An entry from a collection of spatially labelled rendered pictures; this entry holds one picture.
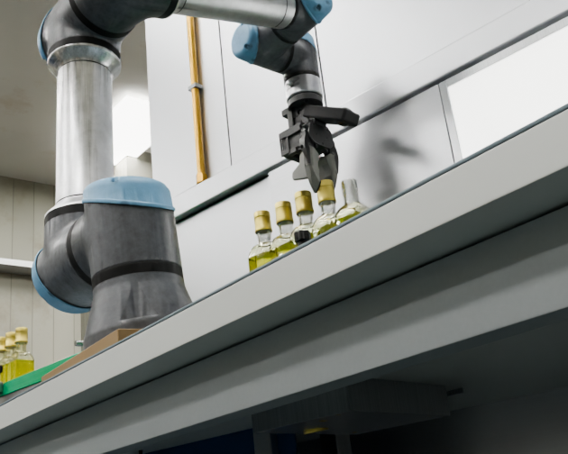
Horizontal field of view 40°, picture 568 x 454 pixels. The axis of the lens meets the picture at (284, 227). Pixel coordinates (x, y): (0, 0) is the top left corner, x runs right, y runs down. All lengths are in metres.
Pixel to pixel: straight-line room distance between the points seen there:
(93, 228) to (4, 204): 7.54
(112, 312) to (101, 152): 0.33
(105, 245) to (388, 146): 0.76
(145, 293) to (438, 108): 0.79
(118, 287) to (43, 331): 7.29
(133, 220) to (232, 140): 1.02
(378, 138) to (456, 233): 1.10
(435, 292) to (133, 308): 0.48
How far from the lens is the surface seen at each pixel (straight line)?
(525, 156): 0.47
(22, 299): 8.25
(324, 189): 1.48
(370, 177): 1.59
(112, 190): 1.01
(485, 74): 1.51
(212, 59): 2.14
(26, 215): 8.58
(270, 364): 0.69
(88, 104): 1.23
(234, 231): 1.89
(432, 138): 1.53
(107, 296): 0.96
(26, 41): 6.55
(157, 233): 0.99
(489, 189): 0.48
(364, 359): 0.60
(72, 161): 1.19
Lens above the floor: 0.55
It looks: 21 degrees up
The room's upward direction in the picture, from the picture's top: 6 degrees counter-clockwise
